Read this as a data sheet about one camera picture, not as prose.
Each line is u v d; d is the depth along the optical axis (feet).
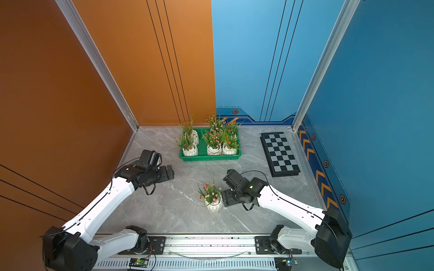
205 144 3.26
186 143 3.22
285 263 2.32
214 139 3.04
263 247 2.38
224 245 2.47
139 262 2.36
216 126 3.26
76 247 1.23
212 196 2.38
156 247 2.42
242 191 1.92
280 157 3.28
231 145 3.08
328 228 1.29
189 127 3.31
